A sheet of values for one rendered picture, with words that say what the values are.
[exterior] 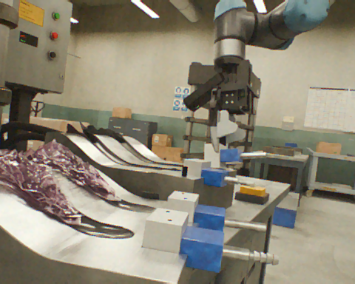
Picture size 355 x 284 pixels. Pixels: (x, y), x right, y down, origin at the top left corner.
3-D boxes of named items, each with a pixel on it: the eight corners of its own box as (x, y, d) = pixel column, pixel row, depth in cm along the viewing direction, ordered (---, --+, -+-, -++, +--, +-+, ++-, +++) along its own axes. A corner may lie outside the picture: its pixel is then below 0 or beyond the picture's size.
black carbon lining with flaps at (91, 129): (203, 176, 73) (208, 136, 73) (172, 183, 59) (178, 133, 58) (92, 155, 89) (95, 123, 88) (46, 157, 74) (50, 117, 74)
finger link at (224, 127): (234, 146, 63) (237, 106, 66) (206, 147, 65) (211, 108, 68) (237, 151, 65) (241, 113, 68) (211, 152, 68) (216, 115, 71)
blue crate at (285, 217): (296, 221, 388) (298, 204, 387) (293, 229, 351) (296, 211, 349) (248, 211, 413) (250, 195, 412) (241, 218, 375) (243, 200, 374)
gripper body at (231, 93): (245, 108, 65) (246, 54, 66) (207, 110, 69) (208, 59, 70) (253, 116, 72) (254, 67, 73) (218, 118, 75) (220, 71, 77)
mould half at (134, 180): (231, 205, 76) (239, 151, 76) (188, 230, 53) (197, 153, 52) (81, 172, 99) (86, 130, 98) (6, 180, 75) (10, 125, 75)
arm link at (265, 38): (304, 44, 70) (259, 37, 67) (278, 55, 81) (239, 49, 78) (307, 9, 69) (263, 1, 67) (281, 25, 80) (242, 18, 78)
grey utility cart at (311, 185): (357, 200, 606) (364, 154, 601) (364, 206, 557) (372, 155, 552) (299, 191, 637) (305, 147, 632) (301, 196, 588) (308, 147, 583)
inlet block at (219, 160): (268, 168, 67) (268, 144, 68) (264, 166, 63) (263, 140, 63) (211, 169, 73) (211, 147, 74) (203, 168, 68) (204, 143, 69)
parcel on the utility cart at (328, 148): (336, 158, 610) (338, 143, 609) (339, 158, 579) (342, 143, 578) (313, 155, 622) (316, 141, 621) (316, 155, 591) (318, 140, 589)
